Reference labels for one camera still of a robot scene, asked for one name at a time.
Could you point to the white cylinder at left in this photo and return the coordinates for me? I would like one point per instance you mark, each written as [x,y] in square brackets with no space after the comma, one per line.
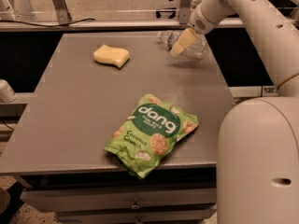
[7,94]

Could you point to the yellow sponge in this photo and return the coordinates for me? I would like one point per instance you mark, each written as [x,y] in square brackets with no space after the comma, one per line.
[110,55]

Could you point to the clear plastic water bottle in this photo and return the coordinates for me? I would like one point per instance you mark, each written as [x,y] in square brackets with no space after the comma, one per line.
[196,50]

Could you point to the green Dang chips bag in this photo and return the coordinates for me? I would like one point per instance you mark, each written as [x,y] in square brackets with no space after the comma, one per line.
[149,134]

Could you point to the metal frame post left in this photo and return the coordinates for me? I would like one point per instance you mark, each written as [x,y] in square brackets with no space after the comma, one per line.
[62,13]

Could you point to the grey drawer cabinet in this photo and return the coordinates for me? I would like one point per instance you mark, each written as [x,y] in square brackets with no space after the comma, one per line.
[57,150]

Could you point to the horizontal metal rail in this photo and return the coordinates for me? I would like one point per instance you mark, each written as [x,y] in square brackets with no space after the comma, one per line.
[92,25]

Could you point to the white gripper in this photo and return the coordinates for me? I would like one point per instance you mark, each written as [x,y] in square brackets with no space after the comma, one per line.
[202,23]

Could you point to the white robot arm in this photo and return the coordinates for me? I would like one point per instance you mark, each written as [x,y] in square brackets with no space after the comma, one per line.
[258,145]

